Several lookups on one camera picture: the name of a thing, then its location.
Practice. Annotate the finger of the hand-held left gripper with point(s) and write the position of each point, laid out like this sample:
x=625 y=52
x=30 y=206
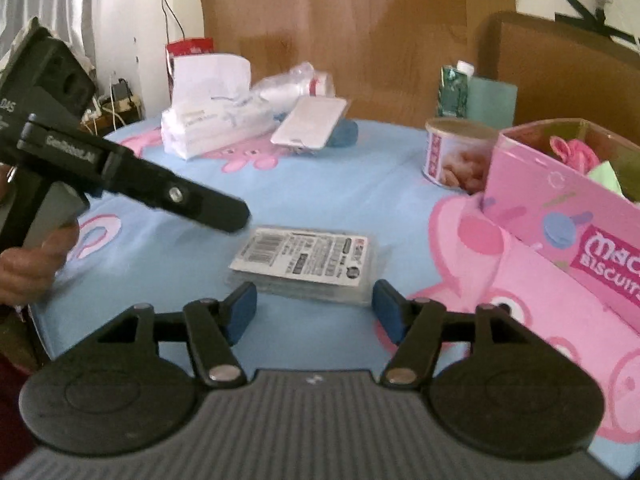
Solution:
x=220 y=212

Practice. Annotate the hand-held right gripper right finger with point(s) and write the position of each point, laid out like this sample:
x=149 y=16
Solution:
x=390 y=310

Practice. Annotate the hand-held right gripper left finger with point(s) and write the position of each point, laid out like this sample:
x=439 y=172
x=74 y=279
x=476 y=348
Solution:
x=240 y=312

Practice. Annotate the white plastic case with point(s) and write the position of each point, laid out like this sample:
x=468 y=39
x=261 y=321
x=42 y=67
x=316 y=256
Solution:
x=310 y=120

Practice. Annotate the pink biscuit box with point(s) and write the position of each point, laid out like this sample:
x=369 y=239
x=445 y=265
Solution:
x=540 y=200

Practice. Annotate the pink fluffy sock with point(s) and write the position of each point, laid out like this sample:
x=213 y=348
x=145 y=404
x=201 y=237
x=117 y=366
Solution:
x=575 y=152

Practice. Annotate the light green cloth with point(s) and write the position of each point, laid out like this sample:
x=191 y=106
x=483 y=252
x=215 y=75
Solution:
x=605 y=175

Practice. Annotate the person's left hand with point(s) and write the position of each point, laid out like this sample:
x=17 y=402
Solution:
x=30 y=270

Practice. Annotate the black power adapter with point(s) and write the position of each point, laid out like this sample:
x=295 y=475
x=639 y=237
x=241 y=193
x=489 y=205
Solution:
x=120 y=91

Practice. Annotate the beige power strip with plugs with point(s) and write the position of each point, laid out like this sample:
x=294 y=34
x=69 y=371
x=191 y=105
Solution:
x=112 y=115

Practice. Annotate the clear cotton swab packet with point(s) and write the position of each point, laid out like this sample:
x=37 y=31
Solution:
x=300 y=260

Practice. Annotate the white tissue pack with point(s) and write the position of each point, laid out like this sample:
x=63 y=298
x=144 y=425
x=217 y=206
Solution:
x=215 y=120

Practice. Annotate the bagged stack of plastic cups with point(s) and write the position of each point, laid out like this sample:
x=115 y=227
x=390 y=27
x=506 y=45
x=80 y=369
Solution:
x=295 y=87

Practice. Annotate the red snack box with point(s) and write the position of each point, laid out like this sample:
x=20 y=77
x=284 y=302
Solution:
x=192 y=47

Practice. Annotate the round snack can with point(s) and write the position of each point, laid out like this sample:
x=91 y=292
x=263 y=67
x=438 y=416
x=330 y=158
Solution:
x=452 y=155

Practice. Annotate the green and white carton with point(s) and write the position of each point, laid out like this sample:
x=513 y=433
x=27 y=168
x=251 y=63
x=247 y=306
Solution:
x=452 y=92

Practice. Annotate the green carton with cap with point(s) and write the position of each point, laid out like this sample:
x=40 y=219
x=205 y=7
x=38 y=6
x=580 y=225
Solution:
x=492 y=102

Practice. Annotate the large wood-pattern sheet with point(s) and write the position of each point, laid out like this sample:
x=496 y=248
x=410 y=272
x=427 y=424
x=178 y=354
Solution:
x=375 y=25

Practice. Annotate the black tape strip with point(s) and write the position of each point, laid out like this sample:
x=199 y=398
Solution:
x=595 y=22

